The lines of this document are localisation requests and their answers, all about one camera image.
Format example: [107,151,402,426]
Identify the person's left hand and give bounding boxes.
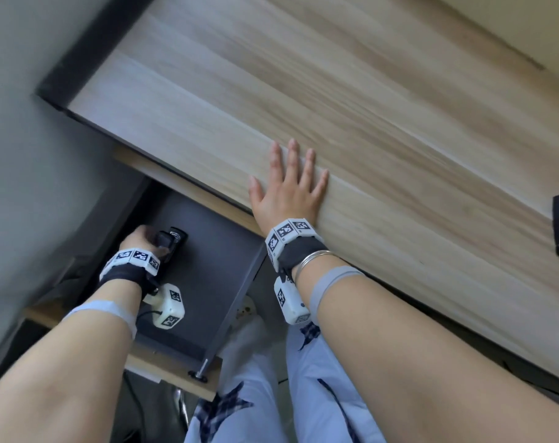
[118,224,169,261]

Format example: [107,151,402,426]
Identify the person's right hand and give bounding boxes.
[248,139,330,237]

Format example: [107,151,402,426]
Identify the small black device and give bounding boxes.
[154,227,189,264]

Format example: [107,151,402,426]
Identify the person's right forearm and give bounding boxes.
[292,252,559,443]

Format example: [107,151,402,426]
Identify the person's left forearm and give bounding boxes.
[0,277,143,443]

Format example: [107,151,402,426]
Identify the left wrist marker band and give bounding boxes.
[99,248,163,297]

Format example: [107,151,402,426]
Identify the wrist marker band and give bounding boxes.
[264,218,329,273]
[99,248,163,297]

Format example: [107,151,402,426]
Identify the right wrist marker band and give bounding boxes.
[264,218,329,273]

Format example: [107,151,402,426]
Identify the dark grey drawer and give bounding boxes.
[133,188,268,366]

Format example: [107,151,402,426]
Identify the white power strip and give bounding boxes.
[230,295,258,324]

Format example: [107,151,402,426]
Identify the wooden shelf board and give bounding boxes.
[23,303,223,403]

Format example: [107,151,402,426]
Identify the metal bolt foot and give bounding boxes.
[188,358,210,383]

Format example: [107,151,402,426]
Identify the person's white patterned trousers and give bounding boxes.
[184,313,387,443]

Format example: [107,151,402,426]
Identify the silver bracelet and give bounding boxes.
[292,250,334,285]

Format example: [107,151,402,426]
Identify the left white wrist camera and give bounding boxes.
[142,283,187,329]

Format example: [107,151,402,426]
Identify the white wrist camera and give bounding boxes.
[273,275,312,326]
[142,283,187,329]

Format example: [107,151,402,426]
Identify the left grey forearm strap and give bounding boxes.
[62,299,138,340]

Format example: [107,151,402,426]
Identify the grey forearm strap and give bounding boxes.
[303,265,366,326]
[62,299,138,340]

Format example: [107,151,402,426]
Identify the right grey forearm strap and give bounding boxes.
[303,265,366,326]

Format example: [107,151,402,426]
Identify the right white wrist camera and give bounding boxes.
[273,275,312,326]

